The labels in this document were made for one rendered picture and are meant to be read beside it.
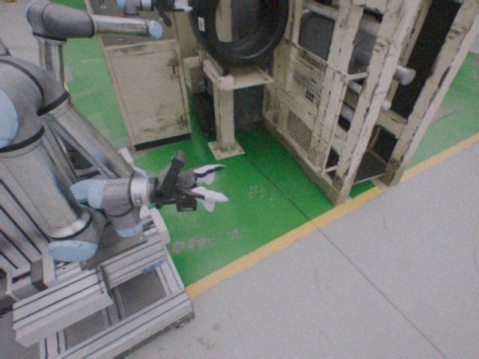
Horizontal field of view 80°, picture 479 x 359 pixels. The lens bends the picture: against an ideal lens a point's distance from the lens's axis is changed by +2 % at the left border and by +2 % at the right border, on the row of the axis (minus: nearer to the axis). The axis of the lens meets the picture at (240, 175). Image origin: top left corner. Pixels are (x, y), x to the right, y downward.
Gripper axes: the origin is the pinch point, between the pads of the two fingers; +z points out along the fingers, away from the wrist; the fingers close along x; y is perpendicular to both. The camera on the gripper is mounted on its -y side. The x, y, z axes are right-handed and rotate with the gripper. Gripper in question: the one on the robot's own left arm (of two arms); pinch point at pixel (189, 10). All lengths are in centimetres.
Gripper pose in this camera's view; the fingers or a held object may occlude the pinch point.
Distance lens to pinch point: 176.3
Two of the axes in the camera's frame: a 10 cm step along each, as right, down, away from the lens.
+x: -3.8, -6.2, 6.9
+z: 9.2, -1.6, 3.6
